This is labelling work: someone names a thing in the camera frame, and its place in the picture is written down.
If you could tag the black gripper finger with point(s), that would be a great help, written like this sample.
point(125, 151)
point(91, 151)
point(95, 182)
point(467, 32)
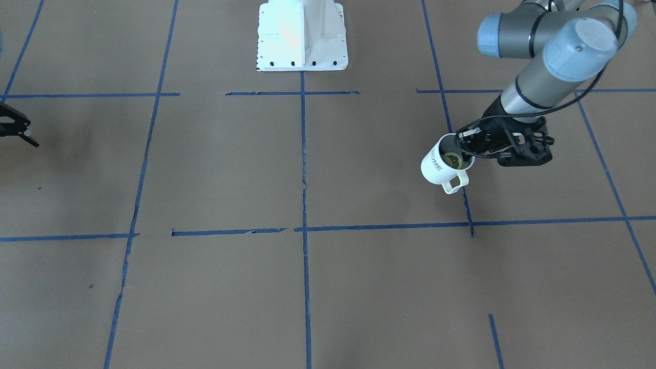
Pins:
point(16, 124)

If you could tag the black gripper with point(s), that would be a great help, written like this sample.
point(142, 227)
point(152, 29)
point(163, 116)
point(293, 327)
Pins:
point(496, 119)

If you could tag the yellow lemon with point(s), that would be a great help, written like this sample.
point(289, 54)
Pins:
point(454, 160)

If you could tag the white ribbed mug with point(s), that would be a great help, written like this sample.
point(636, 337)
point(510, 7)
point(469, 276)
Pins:
point(436, 171)

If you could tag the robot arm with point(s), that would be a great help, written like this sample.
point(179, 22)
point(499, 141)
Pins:
point(565, 47)

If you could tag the white camera pillar base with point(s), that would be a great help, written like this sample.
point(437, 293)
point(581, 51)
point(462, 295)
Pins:
point(301, 36)

